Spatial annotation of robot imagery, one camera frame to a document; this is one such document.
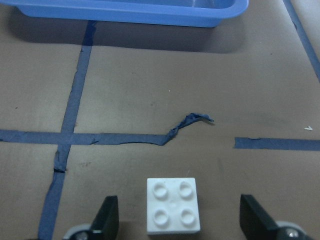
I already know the blue plastic tray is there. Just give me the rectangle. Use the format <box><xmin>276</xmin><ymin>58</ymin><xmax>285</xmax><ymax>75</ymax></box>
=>
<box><xmin>0</xmin><ymin>0</ymin><xmax>249</xmax><ymax>28</ymax></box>

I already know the brown paper table cover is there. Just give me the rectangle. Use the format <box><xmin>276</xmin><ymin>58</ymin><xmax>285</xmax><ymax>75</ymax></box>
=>
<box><xmin>0</xmin><ymin>0</ymin><xmax>320</xmax><ymax>240</ymax></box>

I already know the white block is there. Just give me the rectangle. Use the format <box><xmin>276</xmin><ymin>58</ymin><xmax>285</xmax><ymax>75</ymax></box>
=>
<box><xmin>146</xmin><ymin>177</ymin><xmax>201</xmax><ymax>235</ymax></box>

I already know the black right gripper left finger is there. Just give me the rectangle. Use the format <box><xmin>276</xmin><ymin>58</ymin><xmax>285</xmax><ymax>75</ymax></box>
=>
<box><xmin>90</xmin><ymin>195</ymin><xmax>119</xmax><ymax>240</ymax></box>

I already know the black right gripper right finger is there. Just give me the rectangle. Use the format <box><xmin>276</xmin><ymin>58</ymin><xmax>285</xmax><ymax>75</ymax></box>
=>
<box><xmin>239</xmin><ymin>194</ymin><xmax>282</xmax><ymax>240</ymax></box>

